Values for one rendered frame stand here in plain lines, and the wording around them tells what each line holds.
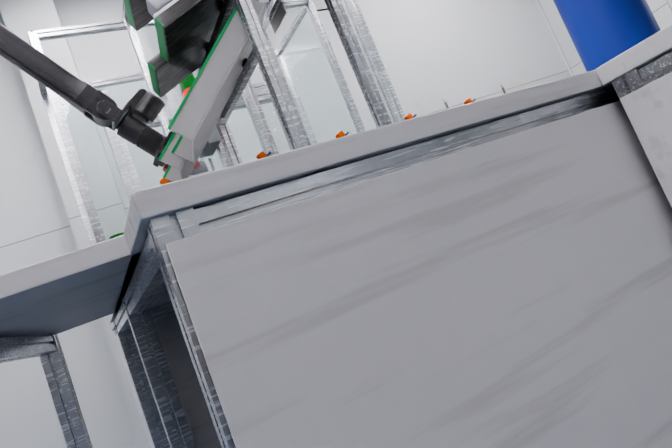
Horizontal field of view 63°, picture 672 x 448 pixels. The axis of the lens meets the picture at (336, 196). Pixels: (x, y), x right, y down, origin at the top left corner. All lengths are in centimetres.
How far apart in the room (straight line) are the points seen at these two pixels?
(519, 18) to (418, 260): 443
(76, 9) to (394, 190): 366
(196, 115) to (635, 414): 76
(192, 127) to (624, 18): 88
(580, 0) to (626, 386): 79
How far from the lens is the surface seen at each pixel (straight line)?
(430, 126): 73
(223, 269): 58
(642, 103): 96
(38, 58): 145
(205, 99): 93
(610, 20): 129
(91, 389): 361
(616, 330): 86
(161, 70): 113
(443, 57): 449
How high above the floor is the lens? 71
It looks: 7 degrees up
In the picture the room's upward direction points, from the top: 22 degrees counter-clockwise
